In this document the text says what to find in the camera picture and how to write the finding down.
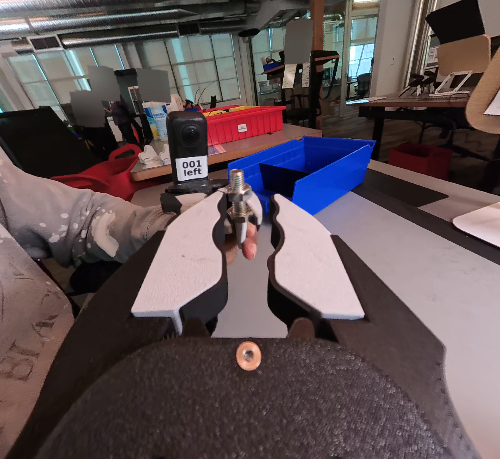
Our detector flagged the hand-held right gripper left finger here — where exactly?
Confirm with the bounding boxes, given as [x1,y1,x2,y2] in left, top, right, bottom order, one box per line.
[131,191,231,332]

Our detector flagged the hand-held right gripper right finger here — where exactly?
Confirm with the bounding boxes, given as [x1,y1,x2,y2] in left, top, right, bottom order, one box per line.
[267,193,365,320]

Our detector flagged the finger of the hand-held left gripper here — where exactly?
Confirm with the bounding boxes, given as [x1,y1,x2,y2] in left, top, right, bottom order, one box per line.
[178,192,216,215]
[249,191,263,226]

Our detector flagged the silver steel bolt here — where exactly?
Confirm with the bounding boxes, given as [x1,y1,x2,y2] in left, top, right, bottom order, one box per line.
[227,169,252,224]

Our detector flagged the blue plastic bin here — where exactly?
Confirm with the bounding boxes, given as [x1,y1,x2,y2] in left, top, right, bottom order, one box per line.
[228,136,376,217]

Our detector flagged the person's left forearm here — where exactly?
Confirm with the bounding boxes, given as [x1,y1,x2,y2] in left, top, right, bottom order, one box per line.
[0,150,176,268]

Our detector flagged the person's left hand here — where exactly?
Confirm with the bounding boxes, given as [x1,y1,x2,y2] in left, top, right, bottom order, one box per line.
[224,223,259,269]

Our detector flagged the blue white wipes canister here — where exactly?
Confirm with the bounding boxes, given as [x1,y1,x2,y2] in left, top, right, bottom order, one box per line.
[144,102,168,140]

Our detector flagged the white plastic gripper part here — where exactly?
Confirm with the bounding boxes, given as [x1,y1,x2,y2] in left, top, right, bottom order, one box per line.
[139,144,172,167]

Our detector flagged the yellow plastic tote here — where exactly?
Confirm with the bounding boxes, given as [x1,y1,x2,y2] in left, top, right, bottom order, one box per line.
[203,105,254,114]

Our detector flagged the red plastic tote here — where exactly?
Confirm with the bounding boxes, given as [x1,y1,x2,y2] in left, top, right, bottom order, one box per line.
[205,105,286,146]

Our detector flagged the grey table wooden edge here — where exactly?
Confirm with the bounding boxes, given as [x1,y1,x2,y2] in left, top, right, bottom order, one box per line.
[130,123,323,182]

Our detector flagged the black mesh office chair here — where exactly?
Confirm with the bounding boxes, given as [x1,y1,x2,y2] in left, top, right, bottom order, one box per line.
[0,107,104,178]

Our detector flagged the red floor box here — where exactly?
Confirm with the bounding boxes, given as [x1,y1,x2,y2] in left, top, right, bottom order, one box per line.
[389,143,454,180]

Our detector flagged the black standing desk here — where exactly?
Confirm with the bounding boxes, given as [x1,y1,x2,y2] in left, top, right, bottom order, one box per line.
[261,50,340,128]

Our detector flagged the instruction sheet stand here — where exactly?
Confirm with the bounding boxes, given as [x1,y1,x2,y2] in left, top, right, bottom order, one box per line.
[453,47,500,249]

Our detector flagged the wooden table black legs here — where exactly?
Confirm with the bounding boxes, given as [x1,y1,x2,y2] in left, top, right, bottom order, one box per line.
[346,94,500,159]

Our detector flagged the spare black gripper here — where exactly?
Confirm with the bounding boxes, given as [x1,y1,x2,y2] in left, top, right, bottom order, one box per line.
[398,72,438,97]

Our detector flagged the black board wooden stand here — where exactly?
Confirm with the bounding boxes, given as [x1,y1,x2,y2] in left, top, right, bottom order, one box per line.
[425,0,492,96]

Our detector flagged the red basket with handle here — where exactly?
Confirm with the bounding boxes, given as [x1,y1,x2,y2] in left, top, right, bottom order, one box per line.
[51,144,165,202]

